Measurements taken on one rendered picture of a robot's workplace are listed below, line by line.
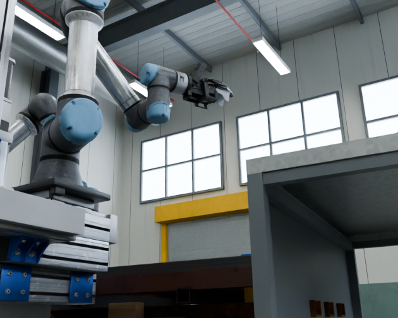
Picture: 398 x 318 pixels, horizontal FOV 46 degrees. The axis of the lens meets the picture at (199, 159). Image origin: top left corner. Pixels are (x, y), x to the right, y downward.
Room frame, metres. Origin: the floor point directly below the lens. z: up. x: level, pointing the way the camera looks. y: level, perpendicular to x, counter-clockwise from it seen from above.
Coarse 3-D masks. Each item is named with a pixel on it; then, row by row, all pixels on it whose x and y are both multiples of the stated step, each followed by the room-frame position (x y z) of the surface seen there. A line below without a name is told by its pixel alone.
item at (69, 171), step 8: (40, 160) 1.29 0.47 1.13; (48, 160) 1.27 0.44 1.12; (56, 160) 1.27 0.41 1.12; (64, 160) 1.28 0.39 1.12; (72, 160) 1.29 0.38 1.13; (40, 168) 1.27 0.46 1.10; (48, 168) 1.26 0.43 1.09; (56, 168) 1.27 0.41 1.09; (64, 168) 1.27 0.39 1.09; (72, 168) 1.29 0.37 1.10; (40, 176) 1.26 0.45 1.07; (48, 176) 1.25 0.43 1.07; (56, 176) 1.27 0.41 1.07; (64, 176) 1.26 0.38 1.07; (72, 176) 1.28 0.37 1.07; (80, 176) 1.32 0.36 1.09; (80, 184) 1.31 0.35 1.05
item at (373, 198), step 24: (336, 144) 1.00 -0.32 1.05; (360, 144) 0.98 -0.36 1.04; (384, 144) 0.95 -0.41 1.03; (264, 168) 1.08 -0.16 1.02; (288, 192) 1.42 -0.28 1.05; (312, 192) 1.43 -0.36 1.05; (336, 192) 1.43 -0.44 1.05; (360, 192) 1.44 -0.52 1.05; (384, 192) 1.45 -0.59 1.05; (336, 216) 1.80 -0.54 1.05; (360, 216) 1.81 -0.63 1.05; (384, 216) 1.82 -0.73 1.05; (360, 240) 2.23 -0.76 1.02
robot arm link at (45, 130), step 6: (48, 120) 1.27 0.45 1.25; (48, 126) 1.27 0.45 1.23; (42, 132) 1.30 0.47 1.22; (48, 132) 1.24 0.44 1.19; (42, 138) 1.29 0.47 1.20; (48, 138) 1.25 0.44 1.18; (42, 144) 1.29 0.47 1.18; (48, 144) 1.27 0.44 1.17; (54, 144) 1.24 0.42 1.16; (42, 150) 1.28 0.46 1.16; (48, 150) 1.27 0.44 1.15; (54, 150) 1.27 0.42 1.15; (60, 150) 1.26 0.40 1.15; (78, 156) 1.32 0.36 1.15
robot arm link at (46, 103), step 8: (40, 96) 1.70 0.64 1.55; (48, 96) 1.71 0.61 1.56; (32, 104) 1.71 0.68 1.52; (40, 104) 1.69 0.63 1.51; (48, 104) 1.69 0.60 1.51; (56, 104) 1.71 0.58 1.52; (32, 112) 1.73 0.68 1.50; (40, 112) 1.69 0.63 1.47; (48, 112) 1.69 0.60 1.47; (40, 120) 1.71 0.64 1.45
